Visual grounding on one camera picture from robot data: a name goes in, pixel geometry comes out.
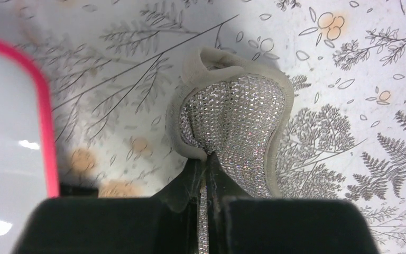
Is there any pink framed whiteboard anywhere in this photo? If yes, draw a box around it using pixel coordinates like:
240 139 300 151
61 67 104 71
0 41 60 253

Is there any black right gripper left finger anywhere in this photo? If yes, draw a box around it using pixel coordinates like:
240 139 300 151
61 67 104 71
13 159 203 254

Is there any floral patterned table mat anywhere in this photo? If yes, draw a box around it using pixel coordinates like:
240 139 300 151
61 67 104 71
0 1 406 253

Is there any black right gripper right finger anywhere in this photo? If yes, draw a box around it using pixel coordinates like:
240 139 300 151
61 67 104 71
206 153 378 254

